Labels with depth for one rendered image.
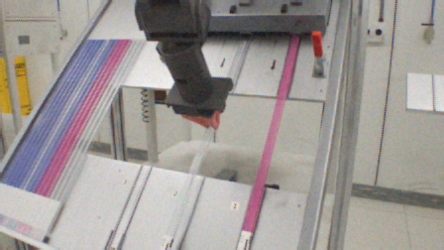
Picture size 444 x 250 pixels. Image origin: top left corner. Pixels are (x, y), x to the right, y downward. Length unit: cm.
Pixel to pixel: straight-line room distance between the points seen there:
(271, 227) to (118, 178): 30
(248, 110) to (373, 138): 88
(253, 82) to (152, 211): 31
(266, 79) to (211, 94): 17
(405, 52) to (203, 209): 192
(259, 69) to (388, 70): 169
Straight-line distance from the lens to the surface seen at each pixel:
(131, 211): 63
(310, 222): 52
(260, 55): 72
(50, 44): 194
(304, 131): 242
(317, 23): 71
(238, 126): 255
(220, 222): 56
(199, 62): 49
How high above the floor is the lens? 109
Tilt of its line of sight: 15 degrees down
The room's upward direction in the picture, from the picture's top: straight up
